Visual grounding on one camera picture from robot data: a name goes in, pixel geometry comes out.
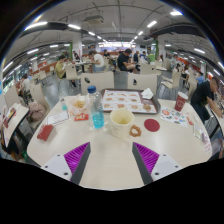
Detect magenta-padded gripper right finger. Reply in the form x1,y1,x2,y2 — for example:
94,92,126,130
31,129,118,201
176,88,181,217
131,142,183,186

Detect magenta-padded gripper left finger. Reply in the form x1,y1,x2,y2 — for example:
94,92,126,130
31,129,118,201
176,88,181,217
41,142,92,185

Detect clear blue-capped water bottle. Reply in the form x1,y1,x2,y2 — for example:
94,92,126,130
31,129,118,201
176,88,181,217
85,85,106,130

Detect flat round red coaster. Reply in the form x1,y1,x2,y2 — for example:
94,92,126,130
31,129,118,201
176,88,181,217
143,118,161,133

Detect cream paper cup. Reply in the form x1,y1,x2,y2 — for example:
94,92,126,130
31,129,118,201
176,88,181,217
109,108,135,139

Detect red wallet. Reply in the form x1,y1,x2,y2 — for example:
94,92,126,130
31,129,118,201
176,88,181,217
36,124,54,142

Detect white printed card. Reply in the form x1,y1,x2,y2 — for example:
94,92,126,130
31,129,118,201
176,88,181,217
46,109,71,127

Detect colourful sticker sheet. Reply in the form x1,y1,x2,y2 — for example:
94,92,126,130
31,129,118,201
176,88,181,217
159,105,189,128

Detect small teal sanitizer bottle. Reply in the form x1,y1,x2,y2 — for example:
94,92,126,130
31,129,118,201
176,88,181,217
59,97,69,112

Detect clear plastic packet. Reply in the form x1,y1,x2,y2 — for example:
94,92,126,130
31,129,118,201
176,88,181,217
193,123,206,141

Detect brown tray with printed liner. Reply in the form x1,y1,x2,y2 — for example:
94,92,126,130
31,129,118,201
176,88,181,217
100,88,162,115

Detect pink bag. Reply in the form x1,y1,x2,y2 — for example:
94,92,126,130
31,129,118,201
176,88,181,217
28,101,46,123

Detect white leaflet with red print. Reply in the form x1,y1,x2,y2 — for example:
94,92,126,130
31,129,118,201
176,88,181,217
203,139,213,155

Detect white crumpled napkin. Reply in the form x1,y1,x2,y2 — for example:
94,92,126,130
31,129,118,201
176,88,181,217
140,87,154,100

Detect red paper cup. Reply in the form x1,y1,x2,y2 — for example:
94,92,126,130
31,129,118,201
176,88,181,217
174,91,189,113

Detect beige chair with round hole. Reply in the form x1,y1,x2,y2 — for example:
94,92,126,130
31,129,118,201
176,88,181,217
80,71,115,96
126,73,158,95

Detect beige chairs group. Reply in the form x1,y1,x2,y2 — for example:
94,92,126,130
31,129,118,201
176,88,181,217
3,63,198,111

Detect person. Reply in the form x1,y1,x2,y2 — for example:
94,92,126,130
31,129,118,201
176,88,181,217
88,49,107,73
195,71,205,85
116,48,138,74
54,54,69,80
190,77,224,124
20,73,33,98

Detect ceiling air conditioner unit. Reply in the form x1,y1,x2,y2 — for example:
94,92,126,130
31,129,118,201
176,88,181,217
83,14,105,24

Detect ceiling strip lights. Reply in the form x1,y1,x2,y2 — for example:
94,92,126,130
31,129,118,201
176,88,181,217
1,9,224,79

